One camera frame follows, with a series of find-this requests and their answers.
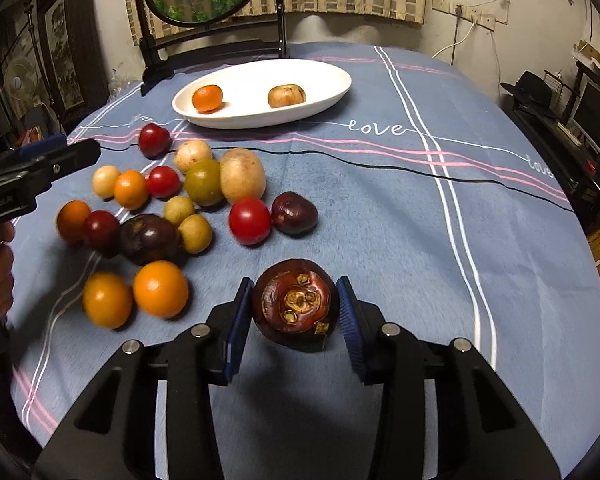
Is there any blue striped tablecloth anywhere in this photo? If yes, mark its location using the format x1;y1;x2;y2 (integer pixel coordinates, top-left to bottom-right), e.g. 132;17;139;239
9;44;600;472

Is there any olive green round fruit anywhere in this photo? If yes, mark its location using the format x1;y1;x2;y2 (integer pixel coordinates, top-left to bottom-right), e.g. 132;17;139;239
184;159;224;208

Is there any small orange tomato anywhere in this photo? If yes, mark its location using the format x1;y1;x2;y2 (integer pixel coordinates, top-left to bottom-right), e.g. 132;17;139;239
132;260;189;320

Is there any red cherry tomato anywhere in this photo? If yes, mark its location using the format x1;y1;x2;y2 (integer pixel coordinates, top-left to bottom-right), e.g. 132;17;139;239
228;197;272;246
145;165;181;200

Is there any beige potato-like fruit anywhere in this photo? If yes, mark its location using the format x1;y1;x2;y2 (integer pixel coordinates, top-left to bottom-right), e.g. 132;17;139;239
220;148;266;204

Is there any dark red plum back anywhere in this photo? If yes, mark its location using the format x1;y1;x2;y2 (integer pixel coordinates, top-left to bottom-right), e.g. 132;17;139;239
137;122;172;159

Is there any black hat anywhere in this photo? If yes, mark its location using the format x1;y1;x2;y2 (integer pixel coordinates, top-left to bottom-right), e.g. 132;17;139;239
500;70;553;112

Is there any dark red plum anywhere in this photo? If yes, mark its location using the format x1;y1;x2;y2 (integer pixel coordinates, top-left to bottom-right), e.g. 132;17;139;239
137;122;172;159
82;210;120;258

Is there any small orange fruit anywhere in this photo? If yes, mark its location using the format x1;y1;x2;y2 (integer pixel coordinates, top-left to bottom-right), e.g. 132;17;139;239
114;170;149;211

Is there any wall power strip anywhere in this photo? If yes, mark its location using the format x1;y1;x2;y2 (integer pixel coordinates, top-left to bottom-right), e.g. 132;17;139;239
431;0;496;32

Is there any small dark plum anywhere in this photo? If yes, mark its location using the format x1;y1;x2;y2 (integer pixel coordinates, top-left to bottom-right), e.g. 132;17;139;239
271;192;318;236

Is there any yellow orange round fruit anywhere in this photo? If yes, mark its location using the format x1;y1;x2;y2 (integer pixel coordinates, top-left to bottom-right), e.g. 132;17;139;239
82;272;133;330

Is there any pale yellow round fruit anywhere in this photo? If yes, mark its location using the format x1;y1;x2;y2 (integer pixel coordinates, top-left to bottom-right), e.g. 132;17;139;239
92;165;121;200

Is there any white electric fan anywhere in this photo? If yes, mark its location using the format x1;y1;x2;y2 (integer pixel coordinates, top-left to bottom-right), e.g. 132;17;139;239
4;56;38;105

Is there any dark purple mangosteen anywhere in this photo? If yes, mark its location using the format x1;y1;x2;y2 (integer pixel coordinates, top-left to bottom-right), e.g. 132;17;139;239
120;214;181;266

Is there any dark framed painting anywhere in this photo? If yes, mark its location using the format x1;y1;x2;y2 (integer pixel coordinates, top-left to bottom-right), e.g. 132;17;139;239
35;0;109;132

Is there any large mandarin orange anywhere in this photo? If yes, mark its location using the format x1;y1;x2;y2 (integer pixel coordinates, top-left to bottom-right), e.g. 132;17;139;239
192;84;223;114
56;200;92;245

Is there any brown mangosteen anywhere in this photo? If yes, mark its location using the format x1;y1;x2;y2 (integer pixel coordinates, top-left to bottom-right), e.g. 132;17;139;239
251;259;340;353

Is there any beige round fruit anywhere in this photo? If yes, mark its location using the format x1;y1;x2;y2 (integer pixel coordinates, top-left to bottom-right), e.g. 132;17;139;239
268;84;306;108

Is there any computer monitor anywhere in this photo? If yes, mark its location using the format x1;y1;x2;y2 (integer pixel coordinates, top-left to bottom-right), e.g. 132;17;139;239
572;79;600;152

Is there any white oval plate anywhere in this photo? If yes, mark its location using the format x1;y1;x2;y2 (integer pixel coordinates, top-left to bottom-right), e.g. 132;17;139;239
172;58;352;130

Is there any goldfish screen on black stand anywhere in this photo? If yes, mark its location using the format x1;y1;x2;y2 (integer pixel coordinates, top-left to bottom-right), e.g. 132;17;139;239
133;0;289;96

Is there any small yellow longan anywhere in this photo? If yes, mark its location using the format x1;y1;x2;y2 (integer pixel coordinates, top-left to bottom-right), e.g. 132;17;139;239
163;196;196;226
178;214;213;255

